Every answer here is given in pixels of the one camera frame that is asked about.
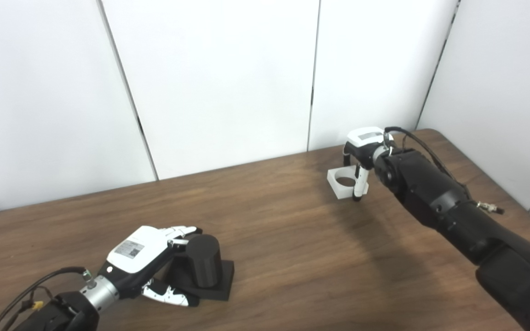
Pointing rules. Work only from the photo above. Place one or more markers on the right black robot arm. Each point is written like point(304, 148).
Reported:
point(430, 193)

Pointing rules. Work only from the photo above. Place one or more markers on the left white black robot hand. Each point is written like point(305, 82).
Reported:
point(131, 257)

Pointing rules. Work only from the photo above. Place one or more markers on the white square piece with hole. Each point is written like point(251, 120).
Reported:
point(336, 181)

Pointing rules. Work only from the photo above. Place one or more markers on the black cylinder peg with base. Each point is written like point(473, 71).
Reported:
point(205, 262)

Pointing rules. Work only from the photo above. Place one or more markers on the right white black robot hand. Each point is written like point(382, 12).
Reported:
point(366, 142)

